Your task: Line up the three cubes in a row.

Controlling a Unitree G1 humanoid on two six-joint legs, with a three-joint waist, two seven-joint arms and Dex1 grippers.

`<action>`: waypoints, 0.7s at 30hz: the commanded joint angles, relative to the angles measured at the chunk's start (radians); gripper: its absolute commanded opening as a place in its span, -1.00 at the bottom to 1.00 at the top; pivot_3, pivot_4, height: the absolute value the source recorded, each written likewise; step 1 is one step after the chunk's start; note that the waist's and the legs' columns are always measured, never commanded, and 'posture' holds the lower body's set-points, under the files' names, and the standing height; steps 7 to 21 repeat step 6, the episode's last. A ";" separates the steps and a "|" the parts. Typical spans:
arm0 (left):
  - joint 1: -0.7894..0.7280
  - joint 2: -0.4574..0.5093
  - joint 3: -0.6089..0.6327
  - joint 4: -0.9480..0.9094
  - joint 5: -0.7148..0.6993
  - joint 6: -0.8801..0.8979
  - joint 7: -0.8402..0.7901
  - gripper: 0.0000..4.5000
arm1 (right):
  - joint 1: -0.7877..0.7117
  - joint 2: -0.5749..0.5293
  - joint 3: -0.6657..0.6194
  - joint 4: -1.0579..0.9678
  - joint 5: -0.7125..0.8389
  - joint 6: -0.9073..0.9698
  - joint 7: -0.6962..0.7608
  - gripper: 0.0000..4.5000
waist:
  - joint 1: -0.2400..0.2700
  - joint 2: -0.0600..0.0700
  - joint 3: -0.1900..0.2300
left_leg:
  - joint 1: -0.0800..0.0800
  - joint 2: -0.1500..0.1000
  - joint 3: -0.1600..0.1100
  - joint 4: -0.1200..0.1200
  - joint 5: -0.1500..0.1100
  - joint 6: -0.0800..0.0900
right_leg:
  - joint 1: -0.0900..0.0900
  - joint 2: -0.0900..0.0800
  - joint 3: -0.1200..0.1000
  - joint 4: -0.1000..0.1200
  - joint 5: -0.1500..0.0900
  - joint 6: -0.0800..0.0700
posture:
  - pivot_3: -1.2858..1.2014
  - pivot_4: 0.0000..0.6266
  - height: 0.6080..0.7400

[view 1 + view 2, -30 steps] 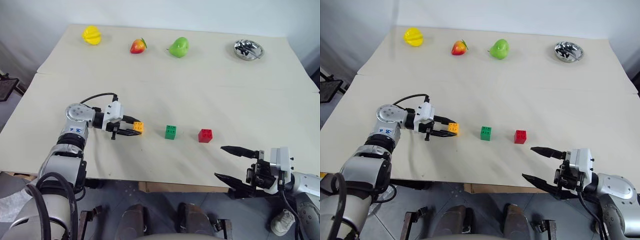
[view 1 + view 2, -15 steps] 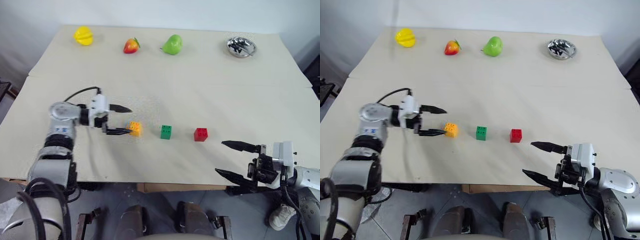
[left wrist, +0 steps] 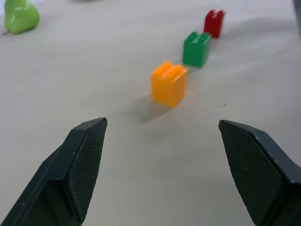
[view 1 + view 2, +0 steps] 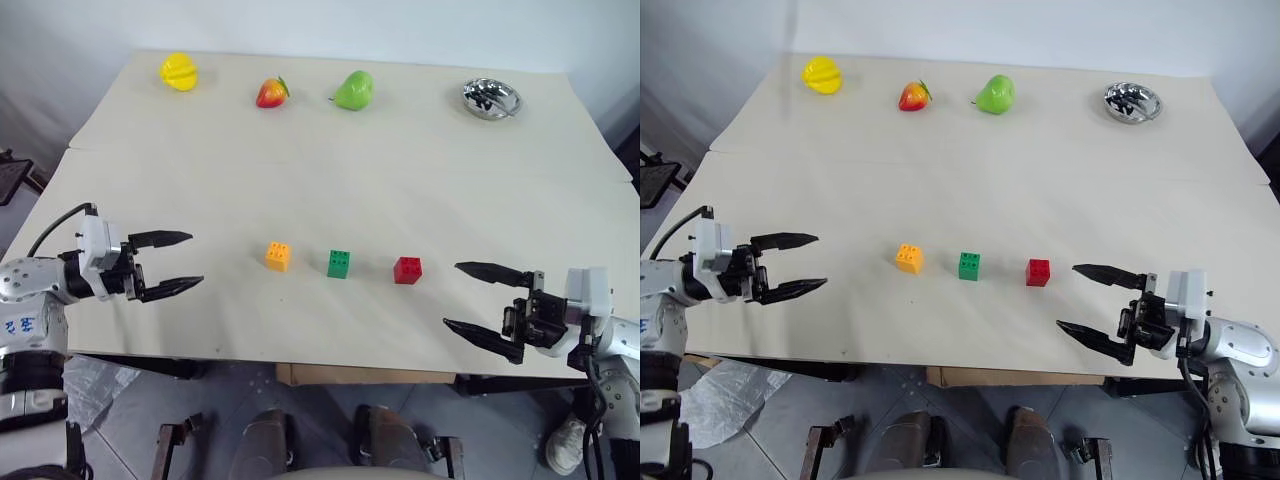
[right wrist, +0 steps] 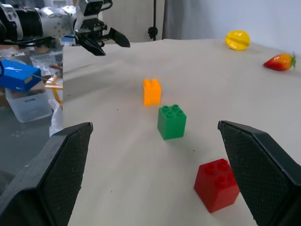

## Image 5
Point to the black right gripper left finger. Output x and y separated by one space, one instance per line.
58 169

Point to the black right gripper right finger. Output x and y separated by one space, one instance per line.
258 179

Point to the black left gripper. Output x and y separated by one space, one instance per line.
94 28

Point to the red toy building cube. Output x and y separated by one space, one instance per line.
215 188

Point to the white plastic bag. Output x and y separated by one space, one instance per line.
56 117

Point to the black stand pole with knob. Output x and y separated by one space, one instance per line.
155 16

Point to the clear plastic bag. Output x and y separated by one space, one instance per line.
45 61

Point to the orange toy building cube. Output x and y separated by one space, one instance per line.
151 94

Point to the white plastic storage bin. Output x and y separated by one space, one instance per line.
29 106

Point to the beige table cover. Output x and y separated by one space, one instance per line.
131 164

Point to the grey curtain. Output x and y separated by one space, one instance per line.
188 18

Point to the blue cardboard box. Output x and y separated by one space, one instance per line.
16 75

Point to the green toy building cube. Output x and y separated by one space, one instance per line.
171 124

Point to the red orange toy strawberry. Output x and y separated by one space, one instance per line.
278 62

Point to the yellow toy fruit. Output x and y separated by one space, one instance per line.
237 40

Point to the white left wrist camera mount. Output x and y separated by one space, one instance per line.
90 8

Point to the yellow taped frame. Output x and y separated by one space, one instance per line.
55 87

